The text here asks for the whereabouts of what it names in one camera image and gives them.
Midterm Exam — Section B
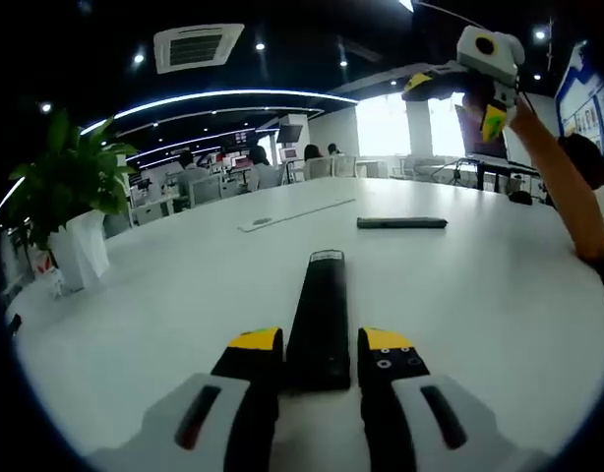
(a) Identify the person's right hand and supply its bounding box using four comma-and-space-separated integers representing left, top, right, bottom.
461, 77, 495, 133

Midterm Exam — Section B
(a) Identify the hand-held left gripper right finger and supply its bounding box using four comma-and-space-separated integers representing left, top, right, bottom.
356, 326, 544, 472

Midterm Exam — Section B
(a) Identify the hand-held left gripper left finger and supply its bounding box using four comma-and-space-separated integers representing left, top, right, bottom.
92, 324, 286, 472

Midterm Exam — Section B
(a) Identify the green plant in white pot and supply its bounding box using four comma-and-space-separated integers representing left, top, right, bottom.
7, 108, 140, 296

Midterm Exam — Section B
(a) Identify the red white small carton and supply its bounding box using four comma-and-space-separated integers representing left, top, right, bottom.
31, 249, 66, 299

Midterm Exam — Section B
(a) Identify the white table cable cover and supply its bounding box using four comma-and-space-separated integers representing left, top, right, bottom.
236, 198, 357, 233

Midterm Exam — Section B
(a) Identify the white office chair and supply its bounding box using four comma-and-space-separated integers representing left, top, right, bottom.
304, 155, 335, 181
188, 175, 223, 206
333, 154, 357, 178

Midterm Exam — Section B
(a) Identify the ceiling air conditioner unit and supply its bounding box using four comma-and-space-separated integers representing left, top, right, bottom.
152, 23, 246, 75

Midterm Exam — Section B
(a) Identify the tilted black monitor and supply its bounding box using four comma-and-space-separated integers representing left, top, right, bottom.
275, 123, 304, 145

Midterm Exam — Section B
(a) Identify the curved ceiling light strip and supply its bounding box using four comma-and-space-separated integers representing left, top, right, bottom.
79, 89, 360, 137

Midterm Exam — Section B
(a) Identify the black remote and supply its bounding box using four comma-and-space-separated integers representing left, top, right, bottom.
285, 250, 352, 392

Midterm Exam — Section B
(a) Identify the dark display on stand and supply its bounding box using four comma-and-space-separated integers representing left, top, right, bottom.
453, 103, 511, 163

